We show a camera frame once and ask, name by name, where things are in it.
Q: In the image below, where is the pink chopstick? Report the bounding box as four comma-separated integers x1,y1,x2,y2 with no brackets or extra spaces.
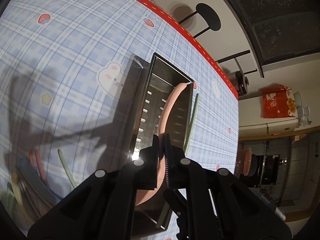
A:
35,151,47,185
28,150,35,168

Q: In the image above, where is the blue chopstick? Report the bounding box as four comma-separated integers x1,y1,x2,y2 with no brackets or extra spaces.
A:
16,157,61,209

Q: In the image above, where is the red cloth on refrigerator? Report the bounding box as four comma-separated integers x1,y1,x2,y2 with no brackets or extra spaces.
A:
261,85,297,119

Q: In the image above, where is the rice cooker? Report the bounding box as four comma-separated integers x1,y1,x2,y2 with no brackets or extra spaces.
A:
227,70,249,96

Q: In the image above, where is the stainless steel utensil tray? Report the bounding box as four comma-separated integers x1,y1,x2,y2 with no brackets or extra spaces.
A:
120,53,194,239

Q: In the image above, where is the black round stool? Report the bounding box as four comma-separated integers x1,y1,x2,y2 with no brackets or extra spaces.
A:
179,3,221,38

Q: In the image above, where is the green chopstick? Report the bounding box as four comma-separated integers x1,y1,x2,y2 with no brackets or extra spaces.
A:
57,149,77,189
183,93,200,154

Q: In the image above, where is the dark window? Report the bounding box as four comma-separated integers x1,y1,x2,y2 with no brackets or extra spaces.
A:
225,0,319,76

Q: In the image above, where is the pink spoon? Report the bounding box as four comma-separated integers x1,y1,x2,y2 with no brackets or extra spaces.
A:
135,83,189,206

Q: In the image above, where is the white refrigerator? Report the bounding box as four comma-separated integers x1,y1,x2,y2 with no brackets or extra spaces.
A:
239,118,298,137

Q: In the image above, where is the red tablecloth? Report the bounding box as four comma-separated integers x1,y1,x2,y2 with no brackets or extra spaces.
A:
136,0,238,100

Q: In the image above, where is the blue plaid table mat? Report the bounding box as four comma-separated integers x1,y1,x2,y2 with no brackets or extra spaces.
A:
1,0,239,235

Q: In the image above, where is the black metal rack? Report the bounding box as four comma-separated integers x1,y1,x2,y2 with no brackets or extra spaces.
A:
217,50,258,75

